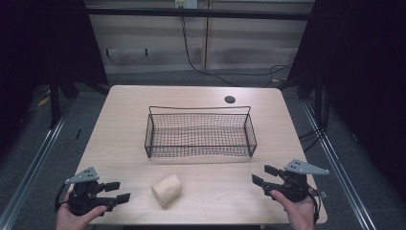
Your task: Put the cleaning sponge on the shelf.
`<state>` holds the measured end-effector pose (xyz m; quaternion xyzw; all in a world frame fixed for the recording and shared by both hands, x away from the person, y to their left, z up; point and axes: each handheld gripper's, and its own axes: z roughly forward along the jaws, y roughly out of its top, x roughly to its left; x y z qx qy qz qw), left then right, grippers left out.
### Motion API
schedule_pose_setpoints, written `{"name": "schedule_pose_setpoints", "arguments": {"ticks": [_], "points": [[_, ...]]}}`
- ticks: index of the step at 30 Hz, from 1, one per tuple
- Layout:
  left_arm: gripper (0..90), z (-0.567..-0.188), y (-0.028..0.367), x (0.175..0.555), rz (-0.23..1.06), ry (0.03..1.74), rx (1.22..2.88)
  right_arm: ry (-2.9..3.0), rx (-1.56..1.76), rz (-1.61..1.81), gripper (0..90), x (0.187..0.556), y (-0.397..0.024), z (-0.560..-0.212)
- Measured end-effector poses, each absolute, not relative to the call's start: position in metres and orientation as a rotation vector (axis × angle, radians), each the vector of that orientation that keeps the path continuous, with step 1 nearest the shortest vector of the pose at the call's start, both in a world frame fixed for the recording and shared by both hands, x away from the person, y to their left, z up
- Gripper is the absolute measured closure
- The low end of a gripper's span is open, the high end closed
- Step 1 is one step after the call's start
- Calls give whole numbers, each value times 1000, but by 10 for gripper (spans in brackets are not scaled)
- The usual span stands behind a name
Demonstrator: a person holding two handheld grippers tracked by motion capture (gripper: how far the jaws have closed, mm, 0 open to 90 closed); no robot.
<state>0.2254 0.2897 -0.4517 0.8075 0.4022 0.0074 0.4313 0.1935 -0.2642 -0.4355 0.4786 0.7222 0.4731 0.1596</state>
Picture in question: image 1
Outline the light wooden block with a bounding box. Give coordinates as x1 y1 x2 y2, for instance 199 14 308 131
150 173 183 209

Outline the long black hanging cable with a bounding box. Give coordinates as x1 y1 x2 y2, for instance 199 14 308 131
179 14 295 88

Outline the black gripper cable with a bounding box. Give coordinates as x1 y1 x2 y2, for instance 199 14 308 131
54 183 71 213
306 186 323 225

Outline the person's left hand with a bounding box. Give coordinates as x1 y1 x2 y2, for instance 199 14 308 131
55 202 109 230

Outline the yellow tape strip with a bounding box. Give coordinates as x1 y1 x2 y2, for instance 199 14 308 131
36 95 52 107

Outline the black wire mesh basket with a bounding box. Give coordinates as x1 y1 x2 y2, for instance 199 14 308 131
144 105 259 159

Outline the person's right hand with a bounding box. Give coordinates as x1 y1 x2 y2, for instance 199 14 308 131
270 189 317 230

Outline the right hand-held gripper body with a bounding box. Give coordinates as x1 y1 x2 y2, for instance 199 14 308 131
263 158 330 203

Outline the black horizontal frame bar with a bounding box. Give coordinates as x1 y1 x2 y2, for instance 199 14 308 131
85 7 316 21

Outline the aluminium floor rail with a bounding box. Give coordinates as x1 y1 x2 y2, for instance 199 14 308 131
301 100 379 230
0 104 75 230

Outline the black curtain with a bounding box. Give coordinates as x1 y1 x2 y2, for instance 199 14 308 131
0 0 109 151
286 0 406 199

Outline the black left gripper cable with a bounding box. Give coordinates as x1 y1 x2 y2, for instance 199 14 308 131
54 183 71 213

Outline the black metal stand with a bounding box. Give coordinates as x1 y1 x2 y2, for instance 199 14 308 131
48 74 79 130

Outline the bundle of black floor cables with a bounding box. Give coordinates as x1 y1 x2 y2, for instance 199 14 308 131
298 126 328 153

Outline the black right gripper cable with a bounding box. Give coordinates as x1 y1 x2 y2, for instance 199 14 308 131
306 186 323 225

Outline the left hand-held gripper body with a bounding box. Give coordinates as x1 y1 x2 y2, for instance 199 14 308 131
65 166 116 217

